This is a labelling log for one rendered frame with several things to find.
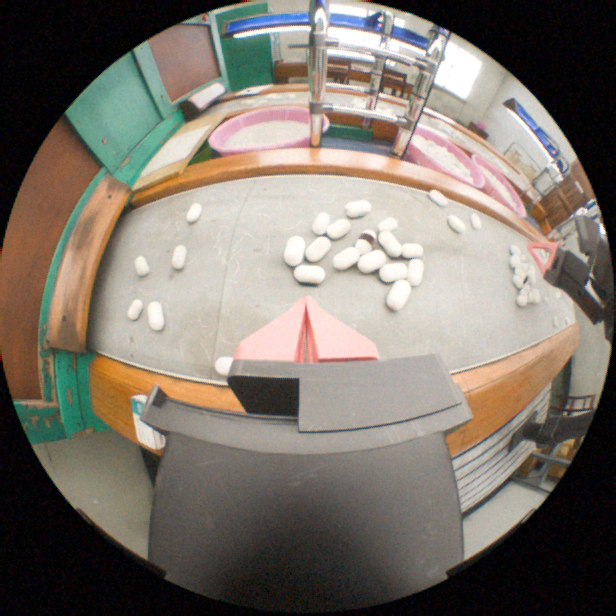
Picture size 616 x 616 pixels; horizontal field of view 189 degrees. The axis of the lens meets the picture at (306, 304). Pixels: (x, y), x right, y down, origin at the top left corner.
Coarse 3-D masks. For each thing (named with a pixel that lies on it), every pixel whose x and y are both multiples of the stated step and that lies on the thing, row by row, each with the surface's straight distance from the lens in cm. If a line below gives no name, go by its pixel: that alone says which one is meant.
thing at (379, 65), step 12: (384, 12) 61; (384, 24) 59; (384, 36) 58; (336, 48) 56; (348, 48) 57; (384, 60) 59; (372, 72) 59; (336, 84) 58; (372, 84) 58; (372, 96) 59; (372, 108) 60; (372, 120) 62; (324, 132) 61; (336, 132) 61; (348, 132) 61; (360, 132) 62; (372, 132) 62
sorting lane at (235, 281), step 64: (192, 192) 37; (256, 192) 30; (320, 192) 29; (384, 192) 33; (128, 256) 40; (192, 256) 27; (256, 256) 23; (448, 256) 31; (128, 320) 33; (192, 320) 24; (256, 320) 20; (384, 320) 22; (448, 320) 27; (512, 320) 43
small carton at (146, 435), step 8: (136, 400) 25; (144, 400) 25; (136, 408) 26; (136, 416) 26; (136, 424) 27; (144, 424) 26; (136, 432) 28; (144, 432) 26; (152, 432) 25; (144, 440) 27; (152, 440) 26; (160, 440) 26
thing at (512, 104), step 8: (504, 104) 106; (512, 104) 104; (520, 104) 108; (512, 112) 105; (520, 112) 106; (528, 120) 112; (528, 128) 112; (536, 128) 118; (536, 136) 117; (544, 136) 127; (544, 144) 125; (552, 152) 136; (560, 160) 148; (560, 168) 149
